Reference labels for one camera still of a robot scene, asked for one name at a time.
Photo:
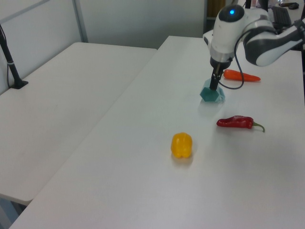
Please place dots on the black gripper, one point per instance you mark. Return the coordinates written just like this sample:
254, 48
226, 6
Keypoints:
220, 64

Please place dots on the teal hexagonal mug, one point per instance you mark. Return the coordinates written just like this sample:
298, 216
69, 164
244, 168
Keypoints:
210, 96

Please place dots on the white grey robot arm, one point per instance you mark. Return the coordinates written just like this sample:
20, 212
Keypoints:
222, 31

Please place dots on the orange carrot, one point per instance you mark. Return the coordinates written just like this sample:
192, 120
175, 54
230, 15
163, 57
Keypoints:
238, 75

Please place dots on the red chili pepper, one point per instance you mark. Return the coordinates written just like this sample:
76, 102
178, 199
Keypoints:
234, 122

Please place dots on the yellow bell pepper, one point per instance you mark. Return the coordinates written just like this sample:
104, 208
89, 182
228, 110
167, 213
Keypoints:
181, 145

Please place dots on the wooden cabinet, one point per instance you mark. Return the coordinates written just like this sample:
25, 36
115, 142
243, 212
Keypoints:
215, 8

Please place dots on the black keyboard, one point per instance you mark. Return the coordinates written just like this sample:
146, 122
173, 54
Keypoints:
281, 15

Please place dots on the grey partition frame post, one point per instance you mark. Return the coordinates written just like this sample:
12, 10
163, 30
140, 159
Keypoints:
80, 21

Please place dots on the black camera pole with base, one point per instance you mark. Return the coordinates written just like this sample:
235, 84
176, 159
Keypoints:
10, 64

